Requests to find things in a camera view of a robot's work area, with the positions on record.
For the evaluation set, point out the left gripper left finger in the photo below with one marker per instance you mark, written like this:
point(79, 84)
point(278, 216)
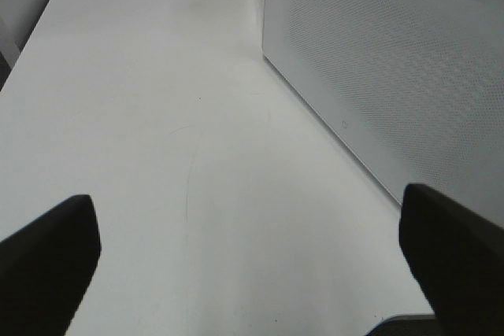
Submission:
point(46, 268)

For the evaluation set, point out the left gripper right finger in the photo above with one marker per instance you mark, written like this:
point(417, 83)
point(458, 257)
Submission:
point(456, 256)

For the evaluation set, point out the white microwave door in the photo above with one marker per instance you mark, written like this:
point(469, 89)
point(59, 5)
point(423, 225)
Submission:
point(413, 88)

